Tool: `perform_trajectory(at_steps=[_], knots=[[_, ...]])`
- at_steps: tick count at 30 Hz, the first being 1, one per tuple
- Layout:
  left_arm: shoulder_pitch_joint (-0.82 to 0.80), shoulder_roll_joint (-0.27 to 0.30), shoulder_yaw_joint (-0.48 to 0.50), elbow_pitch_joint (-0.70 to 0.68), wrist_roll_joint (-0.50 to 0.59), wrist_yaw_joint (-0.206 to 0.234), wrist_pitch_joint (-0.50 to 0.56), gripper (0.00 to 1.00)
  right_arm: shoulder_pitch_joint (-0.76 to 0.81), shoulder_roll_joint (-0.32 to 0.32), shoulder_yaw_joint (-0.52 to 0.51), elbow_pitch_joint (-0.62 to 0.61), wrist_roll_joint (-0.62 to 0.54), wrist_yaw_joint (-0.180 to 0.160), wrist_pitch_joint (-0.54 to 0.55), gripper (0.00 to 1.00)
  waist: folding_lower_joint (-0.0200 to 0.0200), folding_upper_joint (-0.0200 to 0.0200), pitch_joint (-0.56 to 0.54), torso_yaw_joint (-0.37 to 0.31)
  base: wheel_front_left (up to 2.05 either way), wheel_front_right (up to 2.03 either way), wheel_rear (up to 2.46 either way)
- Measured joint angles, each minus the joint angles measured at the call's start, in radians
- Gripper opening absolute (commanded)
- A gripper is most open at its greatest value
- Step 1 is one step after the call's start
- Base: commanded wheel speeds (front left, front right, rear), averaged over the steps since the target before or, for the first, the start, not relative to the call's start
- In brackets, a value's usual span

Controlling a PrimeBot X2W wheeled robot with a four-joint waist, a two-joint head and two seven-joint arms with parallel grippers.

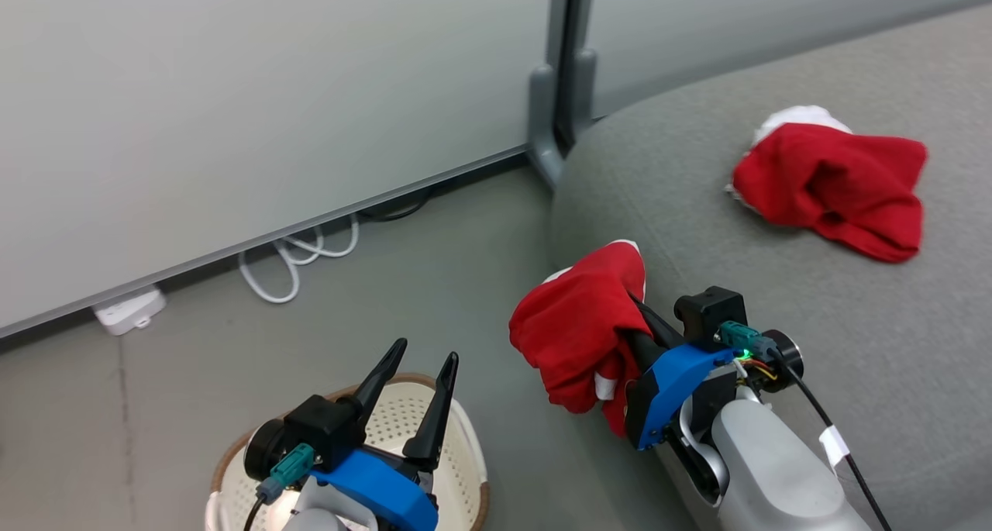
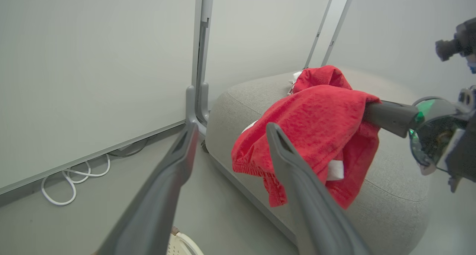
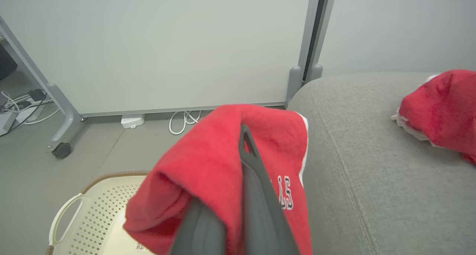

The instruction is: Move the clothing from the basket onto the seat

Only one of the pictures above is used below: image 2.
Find black cable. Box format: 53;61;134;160
108;138;149;158

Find grey fabric sofa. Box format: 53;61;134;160
205;67;432;255

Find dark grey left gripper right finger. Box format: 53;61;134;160
266;122;372;255

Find beige plastic laundry basket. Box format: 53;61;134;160
165;227;204;255

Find coiled white cable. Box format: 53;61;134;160
41;154;111;206

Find wide white partition panel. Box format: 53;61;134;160
0;0;197;196

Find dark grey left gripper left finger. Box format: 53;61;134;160
96;123;199;255

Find red cloth garment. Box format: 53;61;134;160
231;65;382;210

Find grey partition leg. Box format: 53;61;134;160
185;85;207;136
197;82;210;125

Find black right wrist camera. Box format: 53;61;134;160
435;17;476;62

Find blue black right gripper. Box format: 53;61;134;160
363;86;476;192

